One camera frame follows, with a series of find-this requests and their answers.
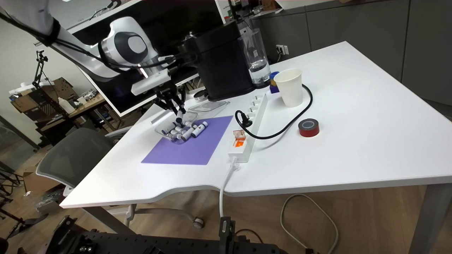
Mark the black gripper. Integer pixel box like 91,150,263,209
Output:
155,82,188,119

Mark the purple blue cloth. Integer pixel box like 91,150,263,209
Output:
140,114,235,167

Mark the white framed monitor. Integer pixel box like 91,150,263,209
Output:
66,0,228,119

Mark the white power strip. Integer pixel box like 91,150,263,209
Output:
228,90,270,164

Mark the clear water tank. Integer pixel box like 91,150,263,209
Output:
238,20,273,89

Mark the small blue object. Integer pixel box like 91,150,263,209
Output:
269,71,282,95

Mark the grey office chair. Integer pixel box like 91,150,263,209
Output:
36,126,208,230

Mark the cluttered wooden side desk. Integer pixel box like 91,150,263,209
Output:
8,76,125,138

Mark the white paper cup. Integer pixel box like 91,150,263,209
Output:
273,68,304,109

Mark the black tripod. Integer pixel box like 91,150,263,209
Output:
33,50,51,92

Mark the red tape roll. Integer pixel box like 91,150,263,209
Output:
297,117,323,138

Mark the grey table leg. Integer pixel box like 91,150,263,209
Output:
409,184,452,254

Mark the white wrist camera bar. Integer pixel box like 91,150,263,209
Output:
131,73,173,97

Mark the white power strip cord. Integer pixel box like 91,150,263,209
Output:
218,158,238,222

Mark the black plug with cable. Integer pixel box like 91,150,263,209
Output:
234,82,316,141

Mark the black clamp post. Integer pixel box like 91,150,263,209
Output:
218,215,238,254

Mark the white looped floor cable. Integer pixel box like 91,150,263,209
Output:
279,192,341,254

